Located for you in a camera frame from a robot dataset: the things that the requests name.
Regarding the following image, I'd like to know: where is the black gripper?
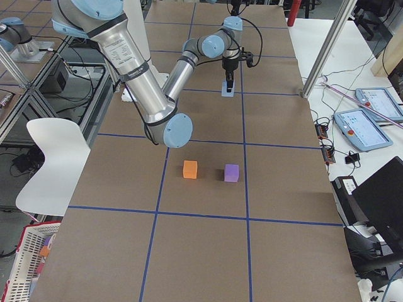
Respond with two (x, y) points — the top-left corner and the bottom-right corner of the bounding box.
(222, 57), (239, 92)

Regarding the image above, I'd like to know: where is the blue foam block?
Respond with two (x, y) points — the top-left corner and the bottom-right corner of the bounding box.
(221, 80), (236, 98)

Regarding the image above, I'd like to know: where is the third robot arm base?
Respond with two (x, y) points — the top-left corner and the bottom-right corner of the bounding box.
(1, 17), (44, 63)

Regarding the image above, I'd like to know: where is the purple foam block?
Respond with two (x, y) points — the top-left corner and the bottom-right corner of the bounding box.
(224, 164), (239, 182)

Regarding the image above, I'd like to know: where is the orange foam block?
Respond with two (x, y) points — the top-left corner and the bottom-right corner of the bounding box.
(183, 160), (198, 179)

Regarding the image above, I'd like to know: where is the red fire extinguisher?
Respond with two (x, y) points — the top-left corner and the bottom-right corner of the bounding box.
(287, 0), (302, 27)

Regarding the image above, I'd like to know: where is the brown paper table mat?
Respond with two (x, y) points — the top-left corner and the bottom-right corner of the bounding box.
(31, 5), (361, 301)

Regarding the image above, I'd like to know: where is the near teach pendant tablet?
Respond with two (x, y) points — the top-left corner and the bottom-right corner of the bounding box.
(334, 109), (393, 152)

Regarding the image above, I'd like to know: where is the teach pendant tablet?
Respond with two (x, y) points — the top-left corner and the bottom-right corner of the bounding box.
(355, 87), (402, 122)
(334, 109), (393, 152)

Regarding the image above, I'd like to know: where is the far teach pendant tablet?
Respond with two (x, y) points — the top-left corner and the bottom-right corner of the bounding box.
(355, 87), (402, 122)

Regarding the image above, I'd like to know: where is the white plastic chair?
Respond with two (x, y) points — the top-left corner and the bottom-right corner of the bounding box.
(16, 118), (91, 216)

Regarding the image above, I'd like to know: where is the white perforated basket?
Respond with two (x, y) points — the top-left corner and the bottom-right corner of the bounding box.
(1, 221), (60, 301)

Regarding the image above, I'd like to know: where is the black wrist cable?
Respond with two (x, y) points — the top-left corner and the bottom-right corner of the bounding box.
(195, 17), (264, 69)

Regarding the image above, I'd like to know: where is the grey aluminium frame post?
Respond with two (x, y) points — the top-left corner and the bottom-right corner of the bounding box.
(300, 0), (357, 99)

